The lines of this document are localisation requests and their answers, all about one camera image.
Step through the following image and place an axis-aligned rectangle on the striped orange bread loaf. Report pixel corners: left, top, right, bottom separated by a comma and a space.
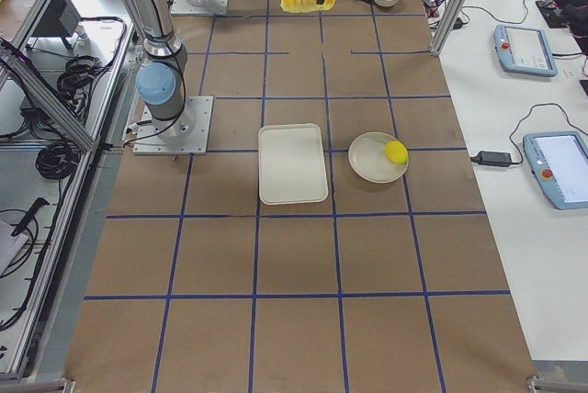
279, 0, 336, 14

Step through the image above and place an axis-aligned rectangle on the cream round plate with lemon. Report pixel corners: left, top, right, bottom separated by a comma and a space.
348, 132, 409, 184

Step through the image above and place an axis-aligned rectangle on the yellow lemon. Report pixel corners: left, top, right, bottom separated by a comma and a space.
384, 140, 409, 164

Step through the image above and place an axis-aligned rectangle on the cream rectangular tray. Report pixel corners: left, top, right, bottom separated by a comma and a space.
258, 123, 329, 206

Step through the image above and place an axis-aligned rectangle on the blue teach pendant far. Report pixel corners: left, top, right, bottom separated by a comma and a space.
493, 24, 558, 77

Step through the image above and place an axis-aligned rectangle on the blue teach pendant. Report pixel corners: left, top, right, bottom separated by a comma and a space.
523, 131, 587, 210
493, 24, 558, 77

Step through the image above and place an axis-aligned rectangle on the black power adapter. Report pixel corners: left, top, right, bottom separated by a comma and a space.
470, 151, 513, 167

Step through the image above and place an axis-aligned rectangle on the blue teach pendant near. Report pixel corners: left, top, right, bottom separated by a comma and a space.
523, 131, 587, 210

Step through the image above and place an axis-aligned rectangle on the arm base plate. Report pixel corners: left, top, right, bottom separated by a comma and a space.
132, 96, 214, 155
171, 0, 229, 17

